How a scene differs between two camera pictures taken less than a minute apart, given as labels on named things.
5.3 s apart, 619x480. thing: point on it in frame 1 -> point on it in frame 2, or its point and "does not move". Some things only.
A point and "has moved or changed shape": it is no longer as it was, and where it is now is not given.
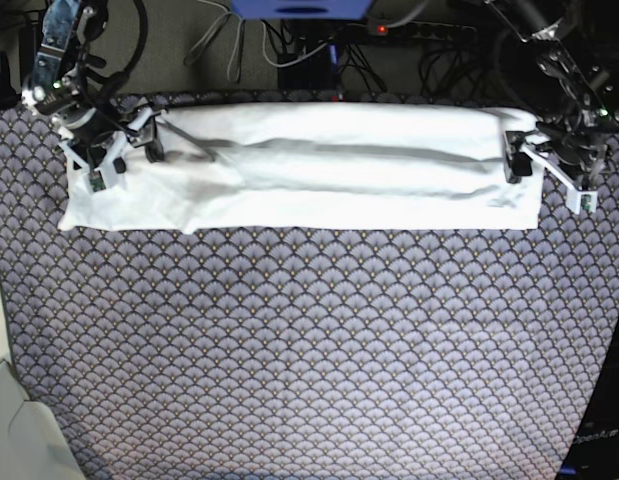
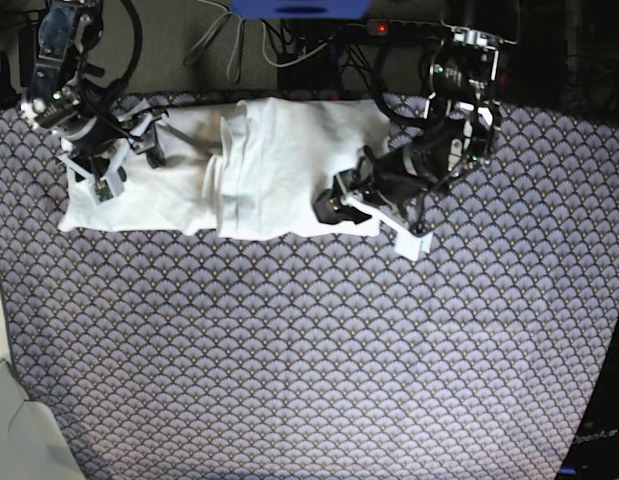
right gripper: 582,154 -> 383,179
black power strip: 419,29 does not move
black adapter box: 317,71 does not move
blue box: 299,9 does not move
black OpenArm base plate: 600,449 does not move
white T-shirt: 271,167 has moved or changed shape
